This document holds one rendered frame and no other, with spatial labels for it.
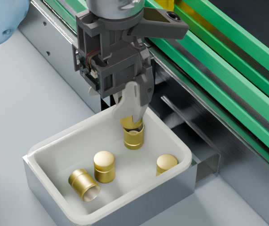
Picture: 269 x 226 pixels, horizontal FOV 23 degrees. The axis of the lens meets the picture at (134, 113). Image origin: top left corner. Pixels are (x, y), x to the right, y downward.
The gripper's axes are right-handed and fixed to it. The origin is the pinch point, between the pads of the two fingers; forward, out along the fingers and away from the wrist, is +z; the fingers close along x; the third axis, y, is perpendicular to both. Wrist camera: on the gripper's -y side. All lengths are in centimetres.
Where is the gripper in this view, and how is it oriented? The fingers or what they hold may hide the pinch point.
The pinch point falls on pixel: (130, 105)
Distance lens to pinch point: 99.1
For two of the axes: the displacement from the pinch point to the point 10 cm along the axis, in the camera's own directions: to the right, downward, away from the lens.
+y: -8.1, 4.3, -4.0
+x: 5.9, 5.9, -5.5
